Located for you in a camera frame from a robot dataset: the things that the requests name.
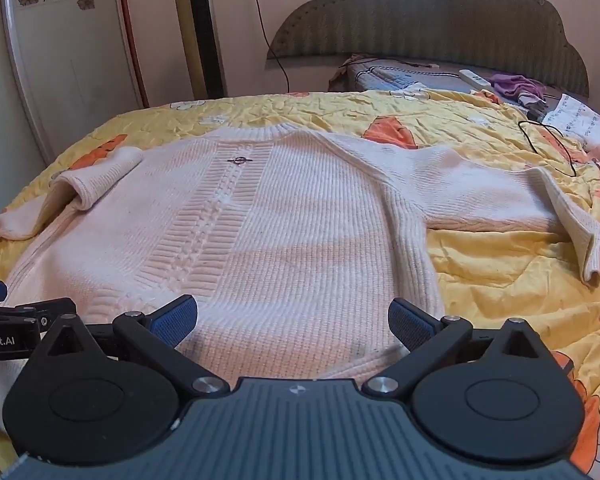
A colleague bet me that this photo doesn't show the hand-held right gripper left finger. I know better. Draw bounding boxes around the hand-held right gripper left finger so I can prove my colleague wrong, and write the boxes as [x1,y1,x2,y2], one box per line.
[27,295,232,402]

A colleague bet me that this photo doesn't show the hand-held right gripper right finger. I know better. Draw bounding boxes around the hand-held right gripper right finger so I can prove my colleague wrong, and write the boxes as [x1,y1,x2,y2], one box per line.
[361,298,566,402]

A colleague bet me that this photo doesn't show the white knit sweater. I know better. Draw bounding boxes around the white knit sweater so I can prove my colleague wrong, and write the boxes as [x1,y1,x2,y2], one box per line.
[0,125,600,431]

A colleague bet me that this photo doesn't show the yellow carrot print quilt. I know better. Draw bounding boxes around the yellow carrot print quilt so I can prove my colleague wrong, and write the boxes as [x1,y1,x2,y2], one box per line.
[0,87,600,480]

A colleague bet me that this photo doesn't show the patterned grey bedding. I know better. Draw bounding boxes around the patterned grey bedding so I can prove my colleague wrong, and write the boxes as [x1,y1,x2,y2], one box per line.
[328,54,482,94]

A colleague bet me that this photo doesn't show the white power strip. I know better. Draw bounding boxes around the white power strip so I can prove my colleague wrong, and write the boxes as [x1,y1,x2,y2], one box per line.
[458,68,494,87]

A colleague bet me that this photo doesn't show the purple cloth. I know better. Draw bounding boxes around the purple cloth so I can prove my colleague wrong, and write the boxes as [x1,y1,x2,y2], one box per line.
[489,73,547,105]

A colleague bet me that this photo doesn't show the gold tower fan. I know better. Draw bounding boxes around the gold tower fan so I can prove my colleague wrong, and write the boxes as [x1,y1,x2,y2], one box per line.
[170,0,229,102]

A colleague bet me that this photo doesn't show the grey padded headboard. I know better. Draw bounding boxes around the grey padded headboard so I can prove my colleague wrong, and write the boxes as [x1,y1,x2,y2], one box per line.
[266,0,591,99]

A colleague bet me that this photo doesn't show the thin black cable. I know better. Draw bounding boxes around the thin black cable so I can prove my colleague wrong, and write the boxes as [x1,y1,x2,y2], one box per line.
[518,119,579,179]

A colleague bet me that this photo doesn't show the black power cable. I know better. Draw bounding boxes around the black power cable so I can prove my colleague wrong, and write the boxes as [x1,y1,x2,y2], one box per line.
[250,0,292,95]

